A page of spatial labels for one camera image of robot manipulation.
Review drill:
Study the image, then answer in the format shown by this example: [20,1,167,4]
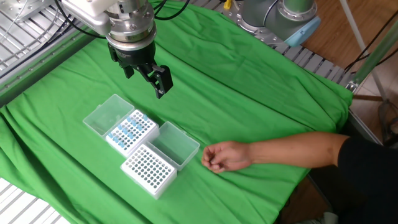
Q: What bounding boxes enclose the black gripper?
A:
[107,40,174,100]

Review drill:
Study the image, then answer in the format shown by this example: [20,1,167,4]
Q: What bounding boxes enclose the white rack with many tips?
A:
[105,109,160,159]

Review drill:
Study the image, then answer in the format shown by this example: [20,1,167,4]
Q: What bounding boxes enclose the clear plastic rack lid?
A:
[82,93,136,138]
[145,121,201,171]

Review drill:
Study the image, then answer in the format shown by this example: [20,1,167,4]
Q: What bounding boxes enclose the white tip rack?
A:
[120,143,178,200]

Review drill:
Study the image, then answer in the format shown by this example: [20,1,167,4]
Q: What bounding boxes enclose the person's right hand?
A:
[201,140,254,174]

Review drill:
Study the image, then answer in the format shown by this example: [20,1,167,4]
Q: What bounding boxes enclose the silver round wrist coupling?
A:
[105,0,158,52]

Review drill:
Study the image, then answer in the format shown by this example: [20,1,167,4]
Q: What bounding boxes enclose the silver finned wrist box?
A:
[61,0,112,35]

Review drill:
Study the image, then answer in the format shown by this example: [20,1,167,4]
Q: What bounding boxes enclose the green cloth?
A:
[0,0,354,224]

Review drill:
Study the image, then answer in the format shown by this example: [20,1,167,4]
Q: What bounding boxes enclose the silver perforated mounting plate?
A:
[0,0,55,24]

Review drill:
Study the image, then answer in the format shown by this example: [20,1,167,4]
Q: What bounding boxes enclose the white pole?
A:
[338,0,389,101]

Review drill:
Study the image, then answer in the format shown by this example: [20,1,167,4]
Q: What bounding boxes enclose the brown wooden bar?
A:
[353,94,384,103]

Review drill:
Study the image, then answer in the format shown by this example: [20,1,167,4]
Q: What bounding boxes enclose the olive green trousers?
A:
[294,211,340,224]

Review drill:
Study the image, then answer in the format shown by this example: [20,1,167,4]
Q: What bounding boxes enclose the dark chair base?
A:
[377,98,398,147]

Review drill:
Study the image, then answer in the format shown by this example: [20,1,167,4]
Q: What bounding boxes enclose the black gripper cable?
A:
[154,0,191,21]

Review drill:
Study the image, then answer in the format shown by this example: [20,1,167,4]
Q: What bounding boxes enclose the black cable with plug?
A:
[54,0,107,40]

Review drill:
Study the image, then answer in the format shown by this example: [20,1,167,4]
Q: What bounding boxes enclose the black table cable bundle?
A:
[0,18,78,80]

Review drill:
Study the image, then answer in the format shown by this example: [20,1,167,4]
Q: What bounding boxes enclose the grey aluminium frame rail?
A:
[347,110,382,146]
[0,21,100,108]

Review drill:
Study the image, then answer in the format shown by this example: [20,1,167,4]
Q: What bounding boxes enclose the black hanging cables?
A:
[343,9,398,75]

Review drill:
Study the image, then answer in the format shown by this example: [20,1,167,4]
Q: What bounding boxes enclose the green tinted frame post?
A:
[345,18,398,93]

